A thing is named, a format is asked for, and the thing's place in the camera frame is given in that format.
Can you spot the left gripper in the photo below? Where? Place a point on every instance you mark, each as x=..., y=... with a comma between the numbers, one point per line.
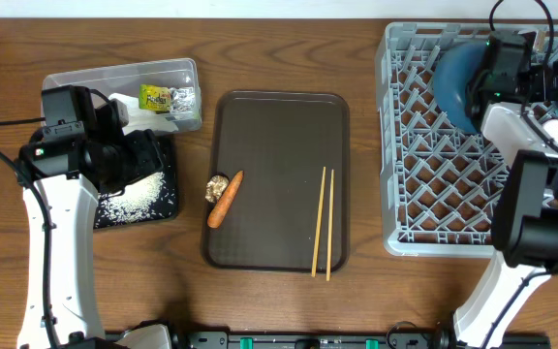
x=150, y=156

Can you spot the white tissue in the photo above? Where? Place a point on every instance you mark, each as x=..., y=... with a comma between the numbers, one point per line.
x=138, y=119

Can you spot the yellow green snack wrapper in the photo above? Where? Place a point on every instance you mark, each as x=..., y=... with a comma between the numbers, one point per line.
x=166, y=99

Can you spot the brown food scrap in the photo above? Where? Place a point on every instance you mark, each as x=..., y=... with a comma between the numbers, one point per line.
x=215, y=188

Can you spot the orange carrot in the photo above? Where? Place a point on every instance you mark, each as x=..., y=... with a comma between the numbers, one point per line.
x=218, y=214

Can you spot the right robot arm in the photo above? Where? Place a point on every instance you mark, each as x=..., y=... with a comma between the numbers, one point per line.
x=488, y=87

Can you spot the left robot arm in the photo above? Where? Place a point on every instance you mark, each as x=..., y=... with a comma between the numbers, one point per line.
x=80, y=153

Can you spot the grey dishwasher rack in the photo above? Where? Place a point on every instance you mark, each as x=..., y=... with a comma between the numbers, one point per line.
x=439, y=185

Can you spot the spilled white rice pile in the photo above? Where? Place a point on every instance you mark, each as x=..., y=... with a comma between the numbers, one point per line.
x=136, y=201

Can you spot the black plastic bin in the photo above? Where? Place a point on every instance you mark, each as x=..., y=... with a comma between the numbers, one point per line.
x=163, y=203

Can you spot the clear plastic bin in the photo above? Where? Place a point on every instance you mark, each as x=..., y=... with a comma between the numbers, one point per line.
x=127, y=79

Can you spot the brown serving tray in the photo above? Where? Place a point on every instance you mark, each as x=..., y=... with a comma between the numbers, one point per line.
x=282, y=141

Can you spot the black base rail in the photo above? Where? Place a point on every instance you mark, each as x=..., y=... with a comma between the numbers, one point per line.
x=400, y=337

